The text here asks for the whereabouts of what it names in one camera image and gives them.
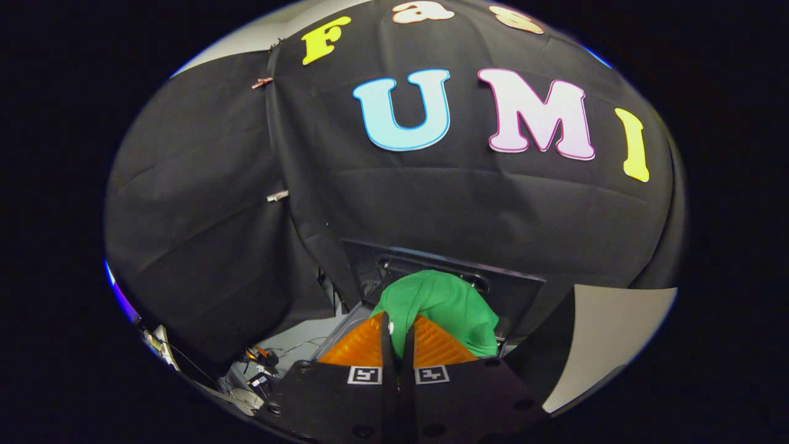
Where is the black backdrop cloth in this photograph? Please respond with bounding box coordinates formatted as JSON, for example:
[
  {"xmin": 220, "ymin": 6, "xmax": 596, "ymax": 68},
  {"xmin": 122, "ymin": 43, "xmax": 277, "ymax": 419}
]
[{"xmin": 104, "ymin": 0, "xmax": 686, "ymax": 374}]

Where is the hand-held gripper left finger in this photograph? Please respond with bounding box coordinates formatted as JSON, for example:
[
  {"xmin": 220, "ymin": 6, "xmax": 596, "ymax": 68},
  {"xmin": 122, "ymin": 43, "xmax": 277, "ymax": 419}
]
[{"xmin": 256, "ymin": 311, "xmax": 399, "ymax": 444}]

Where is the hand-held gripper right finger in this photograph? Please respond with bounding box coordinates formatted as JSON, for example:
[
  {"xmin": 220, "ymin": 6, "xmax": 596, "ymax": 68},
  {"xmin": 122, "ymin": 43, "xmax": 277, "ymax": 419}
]
[{"xmin": 401, "ymin": 313, "xmax": 552, "ymax": 444}]

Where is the green polo shirt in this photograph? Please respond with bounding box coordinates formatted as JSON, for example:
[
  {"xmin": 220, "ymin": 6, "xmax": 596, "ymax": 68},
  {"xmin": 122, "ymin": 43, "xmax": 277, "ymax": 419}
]
[{"xmin": 370, "ymin": 269, "xmax": 500, "ymax": 358}]

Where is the small orange black device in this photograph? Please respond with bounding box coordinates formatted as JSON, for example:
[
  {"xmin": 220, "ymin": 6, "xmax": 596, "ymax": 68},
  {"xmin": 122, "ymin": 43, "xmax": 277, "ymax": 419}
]
[{"xmin": 245, "ymin": 345, "xmax": 278, "ymax": 371}]

